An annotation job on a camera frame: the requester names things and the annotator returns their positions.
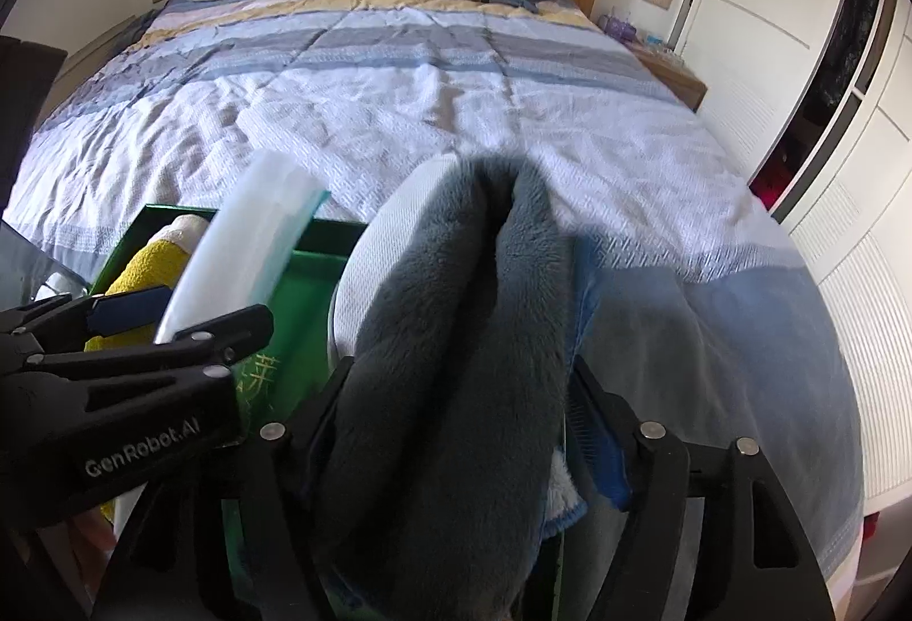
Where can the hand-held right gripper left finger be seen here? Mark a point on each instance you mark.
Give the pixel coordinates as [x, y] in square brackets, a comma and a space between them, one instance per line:
[320, 429]

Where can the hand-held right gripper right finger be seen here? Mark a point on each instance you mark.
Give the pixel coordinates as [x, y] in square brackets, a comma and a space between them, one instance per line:
[605, 450]

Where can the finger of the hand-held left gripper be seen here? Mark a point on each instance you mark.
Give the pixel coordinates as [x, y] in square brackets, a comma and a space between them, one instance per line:
[228, 332]
[121, 311]

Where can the yellow sock with white cuff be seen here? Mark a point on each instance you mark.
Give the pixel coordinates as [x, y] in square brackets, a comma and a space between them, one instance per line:
[142, 268]

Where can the green box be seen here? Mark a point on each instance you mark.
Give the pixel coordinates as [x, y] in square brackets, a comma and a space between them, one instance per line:
[306, 307]

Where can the white translucent plastic sheet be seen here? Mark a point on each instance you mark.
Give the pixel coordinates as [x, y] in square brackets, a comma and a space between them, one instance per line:
[242, 236]

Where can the blue towel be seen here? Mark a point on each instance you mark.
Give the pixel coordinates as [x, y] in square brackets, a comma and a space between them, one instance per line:
[566, 500]

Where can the translucent grey plastic bag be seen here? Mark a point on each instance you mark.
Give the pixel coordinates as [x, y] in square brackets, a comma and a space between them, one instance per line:
[28, 265]

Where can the dark brown chair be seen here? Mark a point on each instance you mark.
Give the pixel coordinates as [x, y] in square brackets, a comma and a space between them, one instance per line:
[28, 87]

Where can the red cloth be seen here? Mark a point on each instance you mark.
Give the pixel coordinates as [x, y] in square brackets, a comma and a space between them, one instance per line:
[768, 186]

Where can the striped blue grey bedspread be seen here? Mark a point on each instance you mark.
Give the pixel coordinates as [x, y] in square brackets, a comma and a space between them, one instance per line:
[499, 94]

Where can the wooden nightstand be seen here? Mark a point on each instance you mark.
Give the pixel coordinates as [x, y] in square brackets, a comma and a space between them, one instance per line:
[677, 80]

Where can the purple container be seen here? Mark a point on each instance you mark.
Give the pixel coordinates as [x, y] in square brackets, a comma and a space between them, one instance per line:
[616, 24]

